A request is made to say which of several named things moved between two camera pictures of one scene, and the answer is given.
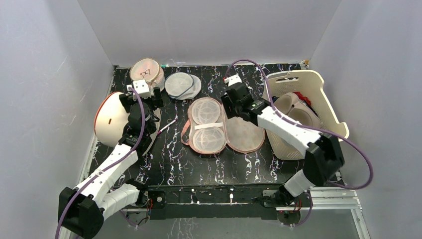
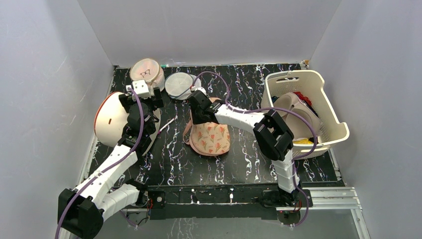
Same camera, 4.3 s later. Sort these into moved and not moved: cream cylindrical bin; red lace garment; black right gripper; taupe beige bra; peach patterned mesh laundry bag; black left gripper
Moved: black right gripper; peach patterned mesh laundry bag
Not moved: cream cylindrical bin; black left gripper; red lace garment; taupe beige bra
